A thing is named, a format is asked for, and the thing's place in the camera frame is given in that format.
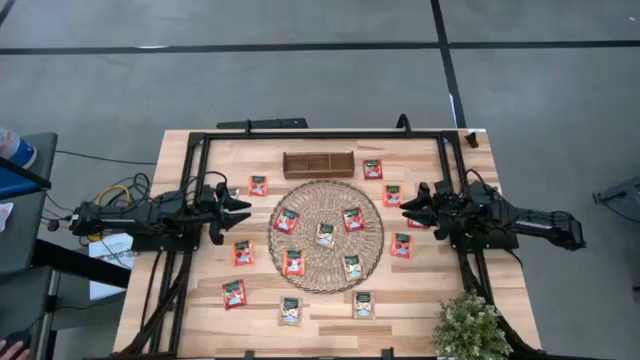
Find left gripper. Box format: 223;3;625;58
189;181;253;246

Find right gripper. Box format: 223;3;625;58
399;182;465;241

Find orange tea packet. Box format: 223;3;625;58
382;184;403;208
248;175;269;198
232;240;256;267
390;232;414;260
282;249;307;277

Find round woven placemat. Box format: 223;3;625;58
267;179;386;295

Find wooden compartment box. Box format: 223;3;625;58
282;151;356;180

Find black flat bar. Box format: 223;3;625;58
216;117;309;131

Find white paper sheet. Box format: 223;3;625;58
88;232;135;301
0;202;15;234

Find potted green plant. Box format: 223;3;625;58
432;292;514;360

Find black desk beam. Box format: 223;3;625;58
32;238;132;290

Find gray chair base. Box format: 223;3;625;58
592;174;640;225

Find gray side desk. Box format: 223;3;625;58
0;132;59;274

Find computer monitor blue screen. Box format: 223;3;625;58
0;157;53;201

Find plastic water bottle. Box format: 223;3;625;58
0;127;39;170

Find person's hand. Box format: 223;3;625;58
0;339;32;360

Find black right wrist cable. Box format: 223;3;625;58
462;168;495;201

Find black cable bundle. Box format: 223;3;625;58
457;249;546;357
119;249;194;357

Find black cable tangle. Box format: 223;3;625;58
42;172;154;236

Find black metal table frame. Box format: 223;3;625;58
164;112;501;360

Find yellow cable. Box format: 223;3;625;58
88;183;132;242

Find black floor cable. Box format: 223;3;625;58
54;148;159;166

